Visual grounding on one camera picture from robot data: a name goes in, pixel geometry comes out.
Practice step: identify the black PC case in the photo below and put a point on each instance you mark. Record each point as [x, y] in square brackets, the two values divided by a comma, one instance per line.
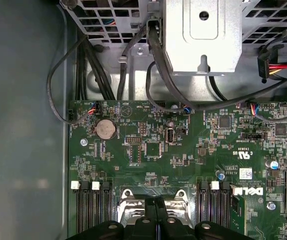
[21, 125]

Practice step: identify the silver coin battery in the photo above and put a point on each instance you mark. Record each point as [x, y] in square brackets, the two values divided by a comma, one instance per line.
[105, 128]

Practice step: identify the RAM slot with white latches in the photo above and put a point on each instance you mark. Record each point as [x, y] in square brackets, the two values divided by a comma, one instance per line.
[79, 207]
[97, 207]
[212, 207]
[233, 186]

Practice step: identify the green motherboard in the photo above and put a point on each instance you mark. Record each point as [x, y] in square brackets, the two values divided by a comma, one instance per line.
[183, 162]

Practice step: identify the small silver blue capacitor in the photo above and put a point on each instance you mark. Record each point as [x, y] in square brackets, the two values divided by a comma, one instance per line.
[221, 175]

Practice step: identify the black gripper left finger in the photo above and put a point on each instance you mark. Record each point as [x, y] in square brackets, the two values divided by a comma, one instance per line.
[138, 230]

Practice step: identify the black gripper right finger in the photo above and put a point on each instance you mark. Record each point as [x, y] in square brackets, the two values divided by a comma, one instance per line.
[176, 230]

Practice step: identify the CPU socket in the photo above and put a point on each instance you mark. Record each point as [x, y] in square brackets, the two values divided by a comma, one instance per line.
[120, 203]

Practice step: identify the silver USB port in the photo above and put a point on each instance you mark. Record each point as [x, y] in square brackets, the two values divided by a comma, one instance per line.
[170, 136]

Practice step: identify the RAM slot with black latches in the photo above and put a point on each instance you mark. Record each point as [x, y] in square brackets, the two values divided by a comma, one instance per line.
[223, 207]
[107, 207]
[203, 207]
[87, 207]

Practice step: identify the large silver blue capacitor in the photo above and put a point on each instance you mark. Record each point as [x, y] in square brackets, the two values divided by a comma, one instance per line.
[273, 163]

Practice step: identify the green RAM stick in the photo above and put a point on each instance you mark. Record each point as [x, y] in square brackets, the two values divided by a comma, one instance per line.
[237, 212]

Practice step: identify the silver metal drive cage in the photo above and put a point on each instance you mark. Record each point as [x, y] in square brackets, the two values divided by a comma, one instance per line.
[223, 50]

